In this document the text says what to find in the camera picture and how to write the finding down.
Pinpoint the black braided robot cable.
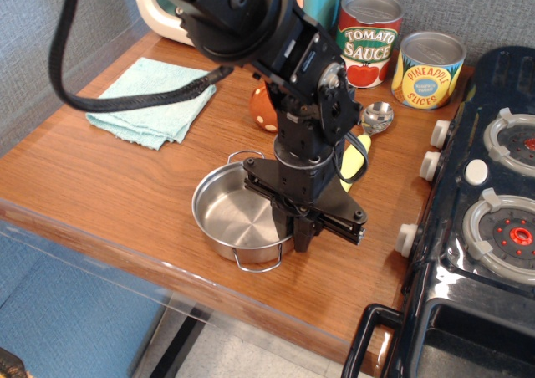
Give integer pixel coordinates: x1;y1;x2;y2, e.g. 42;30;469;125
48;0;234;114

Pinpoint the spoon with yellow-green handle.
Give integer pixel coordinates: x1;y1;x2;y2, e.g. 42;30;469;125
340;101;394;192

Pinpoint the toy microwave teal and cream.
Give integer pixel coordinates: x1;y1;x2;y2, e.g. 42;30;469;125
136;0;340;46

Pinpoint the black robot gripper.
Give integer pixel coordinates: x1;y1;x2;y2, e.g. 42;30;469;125
243;139;368;253

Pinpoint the black table leg frame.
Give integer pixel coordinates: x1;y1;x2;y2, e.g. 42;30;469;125
133;307;210;377

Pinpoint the pineapple slices can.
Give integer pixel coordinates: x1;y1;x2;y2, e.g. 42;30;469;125
391;31;466;110

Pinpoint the tomato sauce can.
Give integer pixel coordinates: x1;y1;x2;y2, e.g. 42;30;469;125
336;0;404;88

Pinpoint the plush brown mushroom toy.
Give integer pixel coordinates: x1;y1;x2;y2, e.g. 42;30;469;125
248;83;278;133

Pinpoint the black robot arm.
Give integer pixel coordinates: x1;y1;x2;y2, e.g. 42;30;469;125
169;0;367;252

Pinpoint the stainless steel pot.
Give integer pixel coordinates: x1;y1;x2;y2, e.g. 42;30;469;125
191;150;294;273

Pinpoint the dark blue toy stove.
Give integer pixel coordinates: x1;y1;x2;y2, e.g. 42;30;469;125
343;46;534;377

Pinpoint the light blue folded cloth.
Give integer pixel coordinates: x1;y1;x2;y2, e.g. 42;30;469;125
86;58;217;151

